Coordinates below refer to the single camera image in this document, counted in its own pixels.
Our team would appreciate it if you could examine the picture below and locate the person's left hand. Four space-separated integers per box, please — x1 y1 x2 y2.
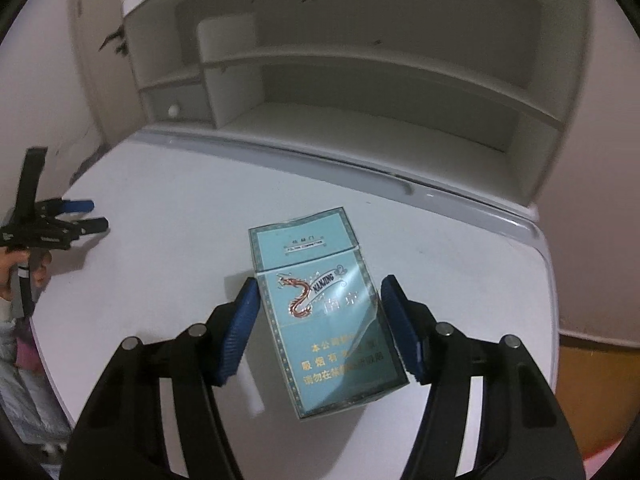
0 247 54 302

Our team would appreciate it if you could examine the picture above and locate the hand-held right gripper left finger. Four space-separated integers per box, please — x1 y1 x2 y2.
59 276 261 480

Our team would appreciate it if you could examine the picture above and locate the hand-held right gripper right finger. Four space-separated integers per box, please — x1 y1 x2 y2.
380 274 586 480

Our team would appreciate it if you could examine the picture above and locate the grey drawer with white knob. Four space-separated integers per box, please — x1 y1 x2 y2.
142 82 211 124

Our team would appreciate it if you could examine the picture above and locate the grey plastic bag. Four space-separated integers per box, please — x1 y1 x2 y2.
0 320 72 453

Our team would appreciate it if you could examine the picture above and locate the dark wall sticker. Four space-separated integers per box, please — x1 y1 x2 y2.
97 24 130 57

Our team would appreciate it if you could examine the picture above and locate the light blue cigarette pack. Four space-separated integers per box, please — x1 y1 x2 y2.
248 206 412 421

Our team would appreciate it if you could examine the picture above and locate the white desk shelf unit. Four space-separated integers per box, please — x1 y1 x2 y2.
122 0 592 212

